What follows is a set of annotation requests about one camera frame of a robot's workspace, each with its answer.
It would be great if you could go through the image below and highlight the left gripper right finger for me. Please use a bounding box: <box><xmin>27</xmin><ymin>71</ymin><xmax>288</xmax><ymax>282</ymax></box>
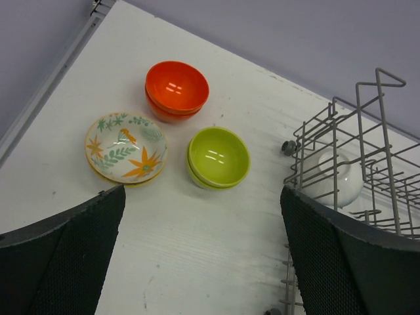
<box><xmin>280</xmin><ymin>186</ymin><xmax>419</xmax><ymax>314</ymax></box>

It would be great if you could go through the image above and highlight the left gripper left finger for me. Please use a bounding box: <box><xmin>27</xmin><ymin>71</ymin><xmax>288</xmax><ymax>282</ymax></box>
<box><xmin>1</xmin><ymin>185</ymin><xmax>126</xmax><ymax>314</ymax></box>

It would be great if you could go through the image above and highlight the beige blue patterned bowl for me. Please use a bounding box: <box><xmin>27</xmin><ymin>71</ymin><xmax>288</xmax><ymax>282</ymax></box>
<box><xmin>89</xmin><ymin>167</ymin><xmax>164</xmax><ymax>187</ymax></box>

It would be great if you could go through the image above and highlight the floral patterned bowl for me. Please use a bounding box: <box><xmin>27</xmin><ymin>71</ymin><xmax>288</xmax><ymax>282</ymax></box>
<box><xmin>85</xmin><ymin>112</ymin><xmax>168</xmax><ymax>183</ymax></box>

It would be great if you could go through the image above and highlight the lime green bowl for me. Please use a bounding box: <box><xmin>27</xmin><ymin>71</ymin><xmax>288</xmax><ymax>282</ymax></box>
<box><xmin>186</xmin><ymin>162</ymin><xmax>242</xmax><ymax>190</ymax></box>
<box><xmin>187</xmin><ymin>126</ymin><xmax>251</xmax><ymax>186</ymax></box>

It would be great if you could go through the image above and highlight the orange bowl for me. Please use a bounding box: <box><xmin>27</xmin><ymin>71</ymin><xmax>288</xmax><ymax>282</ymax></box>
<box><xmin>145</xmin><ymin>60</ymin><xmax>210</xmax><ymax>114</ymax></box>
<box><xmin>144</xmin><ymin>90</ymin><xmax>201</xmax><ymax>123</ymax></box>

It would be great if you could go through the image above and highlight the white bowl rear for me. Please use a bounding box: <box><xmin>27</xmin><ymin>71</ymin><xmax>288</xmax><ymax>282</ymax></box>
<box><xmin>302</xmin><ymin>148</ymin><xmax>364</xmax><ymax>208</ymax></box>

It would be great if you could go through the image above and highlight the grey wire dish rack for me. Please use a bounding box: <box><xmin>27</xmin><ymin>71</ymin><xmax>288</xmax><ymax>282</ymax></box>
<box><xmin>269</xmin><ymin>68</ymin><xmax>419</xmax><ymax>314</ymax></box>

